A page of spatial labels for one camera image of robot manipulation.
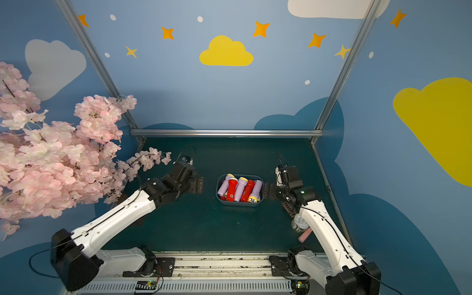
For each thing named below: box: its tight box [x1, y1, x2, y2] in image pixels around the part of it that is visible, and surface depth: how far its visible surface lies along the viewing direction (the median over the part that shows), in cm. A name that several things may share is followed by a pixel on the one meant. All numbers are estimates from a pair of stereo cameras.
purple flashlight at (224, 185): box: [217, 173, 235, 197], surface depth 93 cm
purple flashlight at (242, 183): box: [234, 177, 249, 203], surface depth 90 cm
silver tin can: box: [291, 215, 310, 234], surface depth 83 cm
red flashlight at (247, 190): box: [240, 179, 256, 203], surface depth 91 cm
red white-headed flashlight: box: [226, 177, 239, 203], surface depth 90 cm
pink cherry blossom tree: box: [0, 61, 173, 240], surface depth 52 cm
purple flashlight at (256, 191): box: [248, 179, 264, 204], surface depth 92 cm
